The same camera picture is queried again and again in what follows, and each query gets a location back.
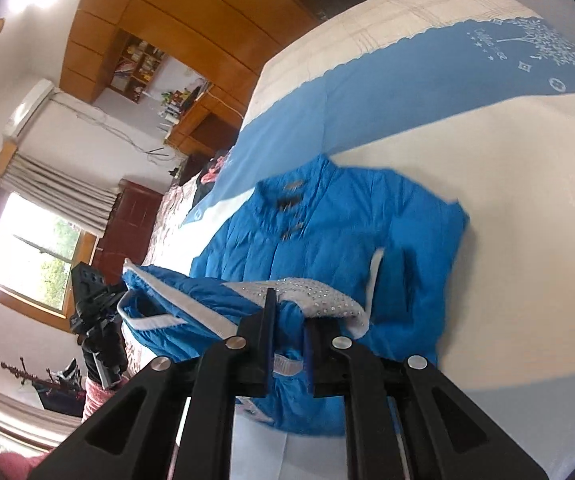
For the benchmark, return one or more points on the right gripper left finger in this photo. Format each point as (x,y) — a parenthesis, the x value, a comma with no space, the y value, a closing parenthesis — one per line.
(173,414)

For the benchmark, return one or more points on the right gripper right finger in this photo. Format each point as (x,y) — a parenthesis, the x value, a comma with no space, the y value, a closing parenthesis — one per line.
(406,419)

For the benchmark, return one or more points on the blue quilted puffer jacket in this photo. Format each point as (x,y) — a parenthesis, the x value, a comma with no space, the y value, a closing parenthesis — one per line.
(367,247)

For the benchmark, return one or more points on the wooden framed window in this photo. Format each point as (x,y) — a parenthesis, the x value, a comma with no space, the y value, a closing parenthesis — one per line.
(37,249)

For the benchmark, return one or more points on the dark wooden headboard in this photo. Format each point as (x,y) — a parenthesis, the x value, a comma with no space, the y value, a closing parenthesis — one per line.
(129,229)

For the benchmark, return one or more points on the grey striped curtain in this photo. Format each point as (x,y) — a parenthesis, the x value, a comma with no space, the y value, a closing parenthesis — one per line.
(77,201)

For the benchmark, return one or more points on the dark garment on bed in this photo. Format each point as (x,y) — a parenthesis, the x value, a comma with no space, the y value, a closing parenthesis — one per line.
(207,177)

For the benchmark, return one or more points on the wooden desk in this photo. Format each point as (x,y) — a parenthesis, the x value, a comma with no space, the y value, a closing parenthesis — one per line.
(211,124)

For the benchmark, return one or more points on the wooden wardrobe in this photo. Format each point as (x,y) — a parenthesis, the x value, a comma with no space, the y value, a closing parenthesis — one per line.
(226,41)

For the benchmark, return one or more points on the blue and white bed blanket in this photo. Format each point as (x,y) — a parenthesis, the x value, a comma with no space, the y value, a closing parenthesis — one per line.
(474,100)

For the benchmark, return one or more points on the white wall air conditioner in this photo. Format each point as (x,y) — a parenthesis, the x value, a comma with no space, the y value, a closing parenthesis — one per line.
(30,104)

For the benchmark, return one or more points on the wooden wall shelf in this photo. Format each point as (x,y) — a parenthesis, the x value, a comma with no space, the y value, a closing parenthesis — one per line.
(136,62)

